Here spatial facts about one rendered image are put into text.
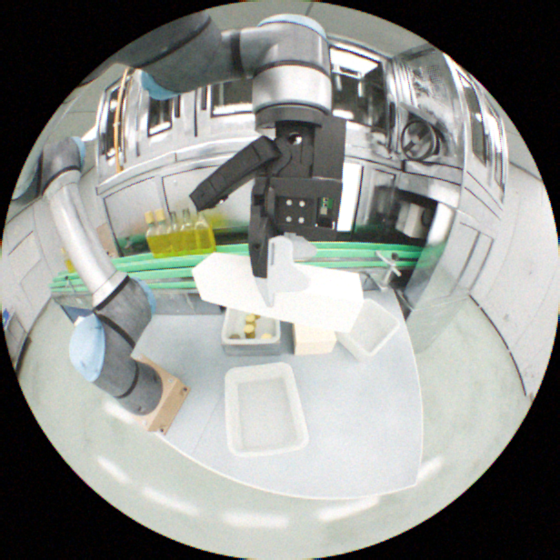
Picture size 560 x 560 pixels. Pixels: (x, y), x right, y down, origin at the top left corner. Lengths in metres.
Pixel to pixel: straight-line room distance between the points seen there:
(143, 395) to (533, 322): 3.76
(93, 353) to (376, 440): 0.64
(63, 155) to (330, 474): 0.89
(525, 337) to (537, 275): 0.88
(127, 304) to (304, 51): 0.46
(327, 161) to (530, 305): 3.41
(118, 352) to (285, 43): 0.48
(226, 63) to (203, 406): 0.64
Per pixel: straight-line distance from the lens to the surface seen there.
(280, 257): 0.17
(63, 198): 0.45
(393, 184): 0.98
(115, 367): 0.39
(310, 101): 0.16
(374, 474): 0.55
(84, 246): 0.41
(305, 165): 0.16
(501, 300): 3.51
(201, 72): 0.21
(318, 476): 0.50
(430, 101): 1.00
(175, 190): 0.81
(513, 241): 3.46
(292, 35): 0.21
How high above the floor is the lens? 1.23
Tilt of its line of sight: 36 degrees down
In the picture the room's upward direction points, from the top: straight up
